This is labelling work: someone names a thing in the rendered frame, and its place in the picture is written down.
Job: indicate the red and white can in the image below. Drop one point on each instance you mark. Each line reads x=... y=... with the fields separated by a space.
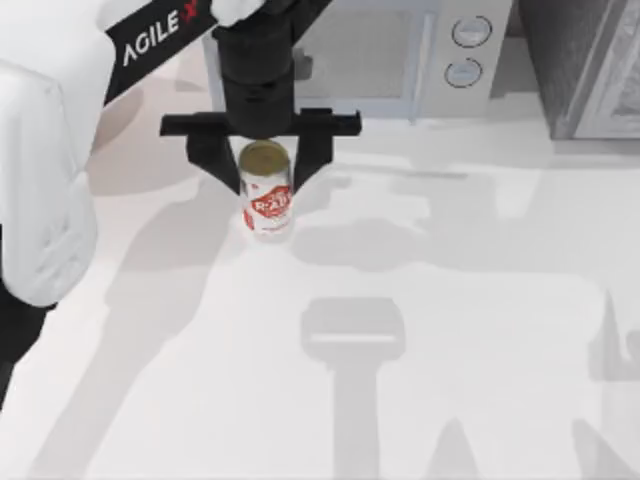
x=267 y=200

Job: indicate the round microwave knob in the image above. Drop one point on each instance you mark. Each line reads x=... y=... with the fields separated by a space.
x=463 y=72
x=471 y=30

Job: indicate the grey cabinet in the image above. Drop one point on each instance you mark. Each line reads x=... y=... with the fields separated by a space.
x=595 y=65

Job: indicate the pale microwave oven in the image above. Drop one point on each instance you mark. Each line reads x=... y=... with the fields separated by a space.
x=360 y=55

